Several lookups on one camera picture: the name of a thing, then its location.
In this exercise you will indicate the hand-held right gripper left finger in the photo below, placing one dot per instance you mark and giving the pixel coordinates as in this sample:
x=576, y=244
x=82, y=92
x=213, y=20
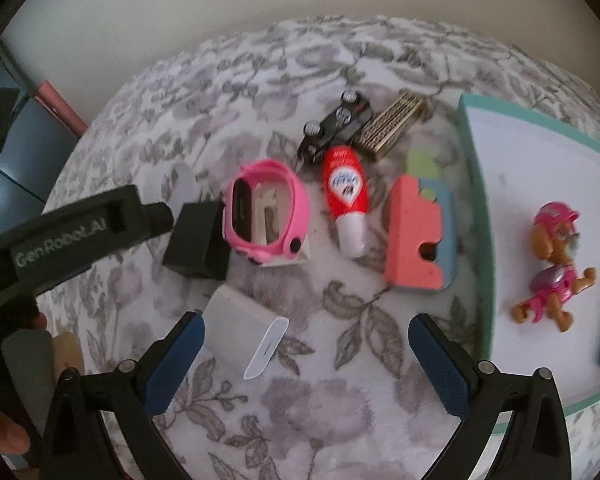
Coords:
x=175, y=365

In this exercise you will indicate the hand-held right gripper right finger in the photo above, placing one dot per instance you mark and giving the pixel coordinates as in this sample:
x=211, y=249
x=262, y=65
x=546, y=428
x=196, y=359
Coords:
x=440, y=370

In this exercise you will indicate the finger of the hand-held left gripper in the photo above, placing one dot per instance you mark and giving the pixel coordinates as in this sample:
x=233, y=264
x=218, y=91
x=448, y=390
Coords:
x=157, y=220

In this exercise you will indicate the black charger cube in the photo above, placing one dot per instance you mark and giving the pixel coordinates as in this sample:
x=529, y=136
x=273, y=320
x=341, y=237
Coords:
x=195, y=245

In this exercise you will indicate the white plastic case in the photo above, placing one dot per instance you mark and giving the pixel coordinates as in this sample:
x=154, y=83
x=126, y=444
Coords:
x=230, y=315

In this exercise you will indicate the white watch stand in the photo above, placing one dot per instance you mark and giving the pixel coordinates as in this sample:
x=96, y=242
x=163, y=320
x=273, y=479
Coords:
x=270, y=210

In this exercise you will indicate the pink blue green toy block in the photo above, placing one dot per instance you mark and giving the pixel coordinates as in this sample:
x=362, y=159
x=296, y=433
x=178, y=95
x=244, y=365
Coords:
x=412, y=240

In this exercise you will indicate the pink smartwatch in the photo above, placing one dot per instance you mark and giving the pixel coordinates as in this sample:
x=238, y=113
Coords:
x=300, y=200

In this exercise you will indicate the white tray with teal rim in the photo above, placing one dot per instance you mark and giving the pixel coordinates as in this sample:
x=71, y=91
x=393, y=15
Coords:
x=520, y=160

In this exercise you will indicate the person's left hand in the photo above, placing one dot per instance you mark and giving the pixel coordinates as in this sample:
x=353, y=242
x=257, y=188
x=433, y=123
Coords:
x=5, y=435

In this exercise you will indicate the white plastic clip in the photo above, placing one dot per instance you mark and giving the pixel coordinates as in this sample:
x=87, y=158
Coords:
x=266, y=347

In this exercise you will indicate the dark cabinet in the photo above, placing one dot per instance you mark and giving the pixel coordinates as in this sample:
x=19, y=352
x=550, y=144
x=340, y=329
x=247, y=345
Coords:
x=35, y=155

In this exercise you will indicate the floral blanket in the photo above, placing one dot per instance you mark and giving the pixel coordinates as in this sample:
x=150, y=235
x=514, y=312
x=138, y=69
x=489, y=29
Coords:
x=330, y=410

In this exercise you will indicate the pink strip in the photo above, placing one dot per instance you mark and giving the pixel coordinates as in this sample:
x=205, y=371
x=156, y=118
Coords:
x=62, y=107

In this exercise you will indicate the toy dog figure pink helmet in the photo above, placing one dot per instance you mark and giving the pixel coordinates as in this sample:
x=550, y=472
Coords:
x=555, y=280

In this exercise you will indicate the red glue bottle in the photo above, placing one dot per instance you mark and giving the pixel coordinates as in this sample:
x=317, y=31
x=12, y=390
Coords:
x=342, y=185

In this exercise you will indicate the black toy car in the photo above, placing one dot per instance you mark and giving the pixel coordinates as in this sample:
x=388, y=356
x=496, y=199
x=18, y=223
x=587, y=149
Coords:
x=337, y=122

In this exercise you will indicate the gold patterned lighter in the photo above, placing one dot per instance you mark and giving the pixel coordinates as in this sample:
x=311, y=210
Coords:
x=387, y=127

